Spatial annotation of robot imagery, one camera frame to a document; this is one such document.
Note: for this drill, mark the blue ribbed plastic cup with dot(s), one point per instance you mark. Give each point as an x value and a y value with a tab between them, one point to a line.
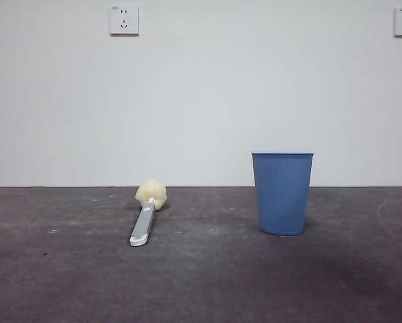
281	195

